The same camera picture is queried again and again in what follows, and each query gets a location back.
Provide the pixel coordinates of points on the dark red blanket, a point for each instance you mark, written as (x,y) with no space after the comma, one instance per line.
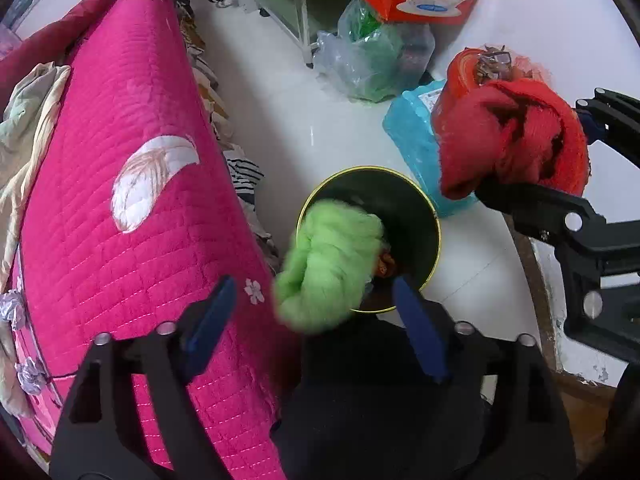
(60,35)

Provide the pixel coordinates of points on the black bin gold rim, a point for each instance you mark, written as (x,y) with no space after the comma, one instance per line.
(410,220)

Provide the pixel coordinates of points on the blue plastic bag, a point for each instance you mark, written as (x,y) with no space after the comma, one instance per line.
(415,135)

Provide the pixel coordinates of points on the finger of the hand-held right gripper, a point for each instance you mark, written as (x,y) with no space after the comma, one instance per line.
(540,210)
(612,120)

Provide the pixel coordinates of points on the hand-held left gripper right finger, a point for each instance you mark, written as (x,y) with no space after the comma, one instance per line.
(422,330)

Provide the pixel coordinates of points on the clear plastic bag green contents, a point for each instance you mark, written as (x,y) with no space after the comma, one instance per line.
(365,60)

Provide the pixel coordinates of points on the red knitted cloth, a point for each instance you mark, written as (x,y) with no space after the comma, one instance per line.
(475,150)

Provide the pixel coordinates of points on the green fluffy slipper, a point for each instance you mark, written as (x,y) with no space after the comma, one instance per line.
(325,260)

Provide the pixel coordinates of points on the striped cloth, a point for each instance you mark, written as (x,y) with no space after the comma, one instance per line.
(245,172)

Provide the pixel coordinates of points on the pile of clothes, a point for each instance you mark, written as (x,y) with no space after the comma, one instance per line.
(207,85)

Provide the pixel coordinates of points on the pink printed bedspread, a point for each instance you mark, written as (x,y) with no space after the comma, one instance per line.
(125,235)

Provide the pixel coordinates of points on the orange red plastic bag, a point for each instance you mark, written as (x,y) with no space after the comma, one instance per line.
(462,72)

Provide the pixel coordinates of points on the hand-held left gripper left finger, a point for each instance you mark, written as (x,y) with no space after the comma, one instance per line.
(212,317)

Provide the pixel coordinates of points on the pale green quilt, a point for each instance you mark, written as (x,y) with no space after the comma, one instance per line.
(25,135)

